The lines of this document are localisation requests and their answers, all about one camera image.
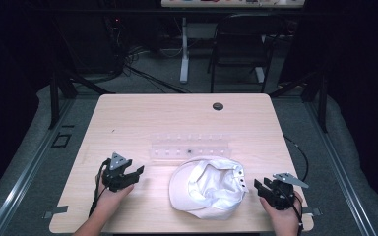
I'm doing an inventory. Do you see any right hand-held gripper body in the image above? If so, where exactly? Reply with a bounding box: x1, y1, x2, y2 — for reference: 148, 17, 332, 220
265, 172, 310, 211

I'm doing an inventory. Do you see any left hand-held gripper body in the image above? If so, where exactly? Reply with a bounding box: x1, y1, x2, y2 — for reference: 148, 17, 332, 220
101, 151, 140, 194

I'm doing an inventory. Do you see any white cap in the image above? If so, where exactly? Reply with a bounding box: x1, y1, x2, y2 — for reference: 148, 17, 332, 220
168, 155, 250, 221

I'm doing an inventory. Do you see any person's left hand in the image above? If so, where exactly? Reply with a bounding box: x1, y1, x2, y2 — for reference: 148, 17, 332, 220
93, 172, 136, 216

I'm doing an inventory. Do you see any person's right hand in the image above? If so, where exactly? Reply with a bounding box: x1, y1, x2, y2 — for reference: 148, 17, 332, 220
259, 191, 305, 230

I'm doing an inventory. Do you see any clear plastic rack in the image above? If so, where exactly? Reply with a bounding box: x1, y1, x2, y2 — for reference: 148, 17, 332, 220
149, 132, 233, 162

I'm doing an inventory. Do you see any white desk leg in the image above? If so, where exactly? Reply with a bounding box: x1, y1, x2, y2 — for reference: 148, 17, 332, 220
179, 16, 191, 85
254, 33, 266, 84

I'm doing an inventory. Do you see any black metal chair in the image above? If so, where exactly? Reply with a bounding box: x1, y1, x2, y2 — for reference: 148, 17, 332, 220
206, 13, 288, 94

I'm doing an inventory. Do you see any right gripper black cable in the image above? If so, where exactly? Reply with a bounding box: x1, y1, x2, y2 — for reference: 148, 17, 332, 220
282, 186, 305, 236

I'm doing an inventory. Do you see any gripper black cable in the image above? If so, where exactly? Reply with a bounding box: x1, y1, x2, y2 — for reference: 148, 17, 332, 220
88, 158, 111, 218
282, 186, 305, 236

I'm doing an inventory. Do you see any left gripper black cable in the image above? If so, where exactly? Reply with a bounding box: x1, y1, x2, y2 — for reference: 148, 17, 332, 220
88, 158, 111, 218

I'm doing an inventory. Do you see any black cable beside table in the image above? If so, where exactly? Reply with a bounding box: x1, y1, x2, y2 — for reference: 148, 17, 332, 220
283, 134, 310, 183

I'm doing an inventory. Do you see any aluminium floor rail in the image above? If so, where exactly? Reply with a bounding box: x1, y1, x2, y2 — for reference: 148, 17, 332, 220
304, 100, 378, 236
0, 97, 77, 236

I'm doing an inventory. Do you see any grey metal table bracket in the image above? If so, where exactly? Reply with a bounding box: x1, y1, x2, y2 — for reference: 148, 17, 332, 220
41, 205, 70, 220

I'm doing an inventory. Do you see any bundle of black floor cables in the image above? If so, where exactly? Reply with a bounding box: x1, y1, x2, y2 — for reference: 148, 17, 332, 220
110, 16, 192, 95

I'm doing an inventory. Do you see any black metal frame stand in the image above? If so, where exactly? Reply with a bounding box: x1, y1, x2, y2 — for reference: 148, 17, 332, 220
46, 69, 116, 131
268, 69, 330, 134

